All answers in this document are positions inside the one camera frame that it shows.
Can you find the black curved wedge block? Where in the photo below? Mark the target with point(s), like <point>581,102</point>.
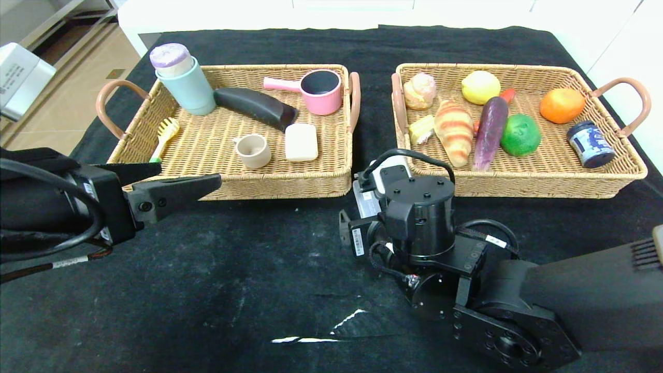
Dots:
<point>254,106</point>

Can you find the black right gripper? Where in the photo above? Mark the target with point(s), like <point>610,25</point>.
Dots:
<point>357,239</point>

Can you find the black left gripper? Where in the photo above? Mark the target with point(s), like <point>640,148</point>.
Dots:
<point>106,199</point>

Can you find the clear plastic slim case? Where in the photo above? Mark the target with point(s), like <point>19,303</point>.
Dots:
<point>366,202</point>

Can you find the pink toy saucepan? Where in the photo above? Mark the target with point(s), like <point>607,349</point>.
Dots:
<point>323,101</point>

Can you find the purple eggplant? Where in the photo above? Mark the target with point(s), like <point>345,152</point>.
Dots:
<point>492,129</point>

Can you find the yellow green dish brush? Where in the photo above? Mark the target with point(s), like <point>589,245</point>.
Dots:
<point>167,129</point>

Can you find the grey metal rack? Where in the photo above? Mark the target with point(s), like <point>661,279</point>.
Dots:
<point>52,26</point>

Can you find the orange fruit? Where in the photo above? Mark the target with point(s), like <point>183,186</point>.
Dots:
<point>562,105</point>

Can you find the orange red carrot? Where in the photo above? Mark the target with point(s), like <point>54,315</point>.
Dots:
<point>509,95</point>

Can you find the wicker basket with food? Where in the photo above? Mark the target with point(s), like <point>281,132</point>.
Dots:
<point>544,178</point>

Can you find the small beige cup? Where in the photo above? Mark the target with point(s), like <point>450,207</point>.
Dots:
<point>254,153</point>

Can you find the yellow cake slice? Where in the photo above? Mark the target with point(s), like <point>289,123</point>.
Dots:
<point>420,129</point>

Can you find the blue white printed jar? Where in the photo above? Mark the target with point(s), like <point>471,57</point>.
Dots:
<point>593,142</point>

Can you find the wicker basket with kitchenware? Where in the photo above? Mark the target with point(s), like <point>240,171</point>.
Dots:
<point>207,134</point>

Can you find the pink cream puff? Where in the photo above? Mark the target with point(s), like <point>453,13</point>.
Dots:
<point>419,90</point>

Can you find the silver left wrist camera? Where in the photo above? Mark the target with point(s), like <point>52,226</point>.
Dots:
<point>20,77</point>

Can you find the striped golden croissant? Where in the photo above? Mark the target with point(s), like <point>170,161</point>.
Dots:
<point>456,132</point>

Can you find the teal thermos with purple lid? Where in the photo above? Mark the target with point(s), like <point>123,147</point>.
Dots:
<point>189,88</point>

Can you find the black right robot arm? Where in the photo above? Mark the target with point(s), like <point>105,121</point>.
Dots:
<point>518,295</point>

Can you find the yellow lemon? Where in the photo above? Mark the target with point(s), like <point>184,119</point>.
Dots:
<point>480,87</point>

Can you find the green lime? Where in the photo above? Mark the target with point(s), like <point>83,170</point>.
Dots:
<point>523,135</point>

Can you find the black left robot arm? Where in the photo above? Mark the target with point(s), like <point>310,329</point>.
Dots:
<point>36,197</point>

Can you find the white soap bar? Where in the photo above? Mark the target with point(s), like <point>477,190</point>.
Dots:
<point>301,142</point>

